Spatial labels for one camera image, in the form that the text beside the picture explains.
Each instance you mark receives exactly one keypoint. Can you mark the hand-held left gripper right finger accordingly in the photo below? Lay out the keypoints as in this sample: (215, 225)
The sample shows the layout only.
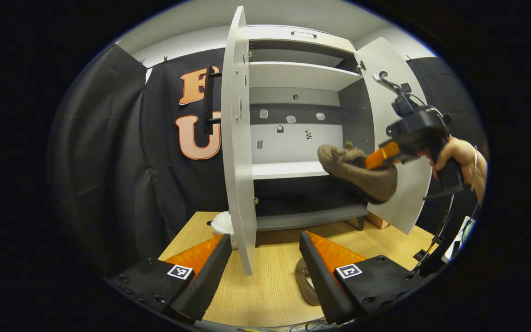
(321, 281)

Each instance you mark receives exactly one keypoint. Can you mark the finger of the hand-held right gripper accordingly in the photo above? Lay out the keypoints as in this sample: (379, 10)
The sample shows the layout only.
(383, 156)

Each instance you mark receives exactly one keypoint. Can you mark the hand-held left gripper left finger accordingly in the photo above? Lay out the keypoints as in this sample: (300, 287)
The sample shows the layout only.
(208, 281)

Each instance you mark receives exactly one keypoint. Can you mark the brown fluffy shoe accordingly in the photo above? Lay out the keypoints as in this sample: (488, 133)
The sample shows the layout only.
(303, 281)
(367, 182)

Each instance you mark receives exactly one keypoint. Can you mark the white shoe cabinet door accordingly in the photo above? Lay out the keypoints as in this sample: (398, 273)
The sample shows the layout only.
(238, 184)
(413, 207)

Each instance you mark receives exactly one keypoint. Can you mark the white shoe cabinet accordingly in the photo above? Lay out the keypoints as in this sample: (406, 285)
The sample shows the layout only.
(288, 170)

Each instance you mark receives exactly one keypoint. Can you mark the white cabinet drawer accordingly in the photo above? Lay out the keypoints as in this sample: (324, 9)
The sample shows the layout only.
(270, 34)

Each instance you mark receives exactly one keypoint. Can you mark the black backdrop cloth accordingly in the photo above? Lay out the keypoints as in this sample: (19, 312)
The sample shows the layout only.
(118, 161)
(450, 90)

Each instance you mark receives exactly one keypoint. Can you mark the white round jar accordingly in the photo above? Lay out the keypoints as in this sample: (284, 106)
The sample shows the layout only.
(221, 223)

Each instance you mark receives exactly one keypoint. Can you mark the white flat object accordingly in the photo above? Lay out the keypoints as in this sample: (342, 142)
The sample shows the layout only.
(457, 242)

